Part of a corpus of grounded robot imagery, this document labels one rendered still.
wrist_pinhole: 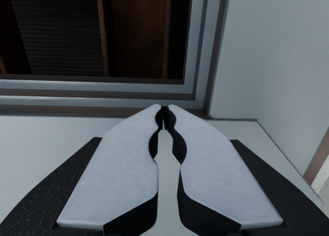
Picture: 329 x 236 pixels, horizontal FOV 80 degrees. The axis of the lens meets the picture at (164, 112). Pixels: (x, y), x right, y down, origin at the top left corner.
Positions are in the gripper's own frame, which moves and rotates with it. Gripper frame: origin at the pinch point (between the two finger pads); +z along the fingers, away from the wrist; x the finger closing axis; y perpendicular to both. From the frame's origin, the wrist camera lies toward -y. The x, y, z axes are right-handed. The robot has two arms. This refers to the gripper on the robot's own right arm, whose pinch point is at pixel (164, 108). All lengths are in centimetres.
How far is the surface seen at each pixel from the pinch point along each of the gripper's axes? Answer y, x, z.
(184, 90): 0.1, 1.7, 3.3
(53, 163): 5.3, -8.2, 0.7
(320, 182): 26.4, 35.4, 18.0
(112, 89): 0.2, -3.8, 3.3
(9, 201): 9.7, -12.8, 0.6
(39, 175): 6.6, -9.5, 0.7
